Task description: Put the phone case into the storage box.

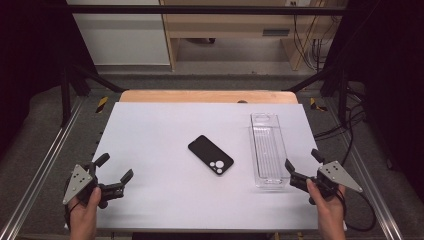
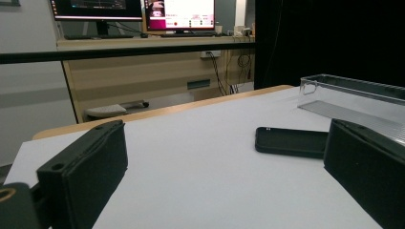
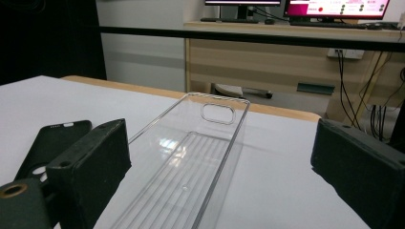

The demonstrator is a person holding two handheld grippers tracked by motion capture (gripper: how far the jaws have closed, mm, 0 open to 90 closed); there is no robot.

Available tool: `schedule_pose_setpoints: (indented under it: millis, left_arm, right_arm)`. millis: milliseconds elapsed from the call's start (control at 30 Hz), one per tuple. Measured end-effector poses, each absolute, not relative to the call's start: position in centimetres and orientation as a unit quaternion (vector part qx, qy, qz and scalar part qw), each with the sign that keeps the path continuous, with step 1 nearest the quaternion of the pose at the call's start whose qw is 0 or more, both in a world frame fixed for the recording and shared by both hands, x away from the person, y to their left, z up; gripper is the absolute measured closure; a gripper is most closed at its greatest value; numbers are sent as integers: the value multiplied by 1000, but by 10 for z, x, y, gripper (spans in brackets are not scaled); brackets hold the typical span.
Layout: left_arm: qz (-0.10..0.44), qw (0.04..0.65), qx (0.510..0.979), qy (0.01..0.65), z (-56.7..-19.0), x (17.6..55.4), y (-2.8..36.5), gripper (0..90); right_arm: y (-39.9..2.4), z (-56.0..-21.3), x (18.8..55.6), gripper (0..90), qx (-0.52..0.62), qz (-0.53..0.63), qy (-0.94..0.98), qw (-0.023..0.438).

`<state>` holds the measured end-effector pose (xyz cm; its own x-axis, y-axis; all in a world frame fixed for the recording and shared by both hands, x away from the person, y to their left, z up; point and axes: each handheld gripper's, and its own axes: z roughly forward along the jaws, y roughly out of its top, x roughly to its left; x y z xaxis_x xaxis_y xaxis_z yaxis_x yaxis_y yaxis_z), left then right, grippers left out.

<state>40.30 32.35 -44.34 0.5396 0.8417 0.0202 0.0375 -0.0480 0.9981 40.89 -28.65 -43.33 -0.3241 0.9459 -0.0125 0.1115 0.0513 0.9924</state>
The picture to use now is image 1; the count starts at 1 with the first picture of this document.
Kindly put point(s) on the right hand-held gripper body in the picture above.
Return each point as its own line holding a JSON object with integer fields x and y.
{"x": 333, "y": 176}

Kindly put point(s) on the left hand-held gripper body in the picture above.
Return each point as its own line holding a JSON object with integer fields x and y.
{"x": 80, "y": 181}

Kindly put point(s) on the clear plastic box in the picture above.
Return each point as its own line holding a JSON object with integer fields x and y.
{"x": 269, "y": 150}

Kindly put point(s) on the black smartphone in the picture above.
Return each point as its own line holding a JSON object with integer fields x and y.
{"x": 210, "y": 155}

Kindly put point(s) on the person's right hand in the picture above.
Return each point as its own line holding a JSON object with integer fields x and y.
{"x": 328, "y": 210}

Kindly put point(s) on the person's left hand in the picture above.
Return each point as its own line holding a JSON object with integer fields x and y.
{"x": 85, "y": 216}

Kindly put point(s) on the yellow black hazard tape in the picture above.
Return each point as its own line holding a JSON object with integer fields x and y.
{"x": 316, "y": 104}
{"x": 102, "y": 104}

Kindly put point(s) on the black curtain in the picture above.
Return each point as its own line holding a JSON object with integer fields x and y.
{"x": 390, "y": 83}
{"x": 30, "y": 60}

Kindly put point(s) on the wooden table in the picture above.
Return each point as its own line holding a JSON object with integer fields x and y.
{"x": 200, "y": 96}

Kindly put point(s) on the white cabinet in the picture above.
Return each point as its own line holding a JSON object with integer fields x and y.
{"x": 123, "y": 36}

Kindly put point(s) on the light wooden desk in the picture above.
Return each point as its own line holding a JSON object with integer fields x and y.
{"x": 233, "y": 25}

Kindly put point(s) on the aluminium rail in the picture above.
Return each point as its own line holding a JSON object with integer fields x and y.
{"x": 373, "y": 193}
{"x": 43, "y": 166}

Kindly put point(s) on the black frame strut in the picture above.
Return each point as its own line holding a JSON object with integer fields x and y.
{"x": 86, "y": 78}
{"x": 330, "y": 80}

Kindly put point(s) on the black horizontal frame bar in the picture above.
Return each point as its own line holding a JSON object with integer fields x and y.
{"x": 200, "y": 10}

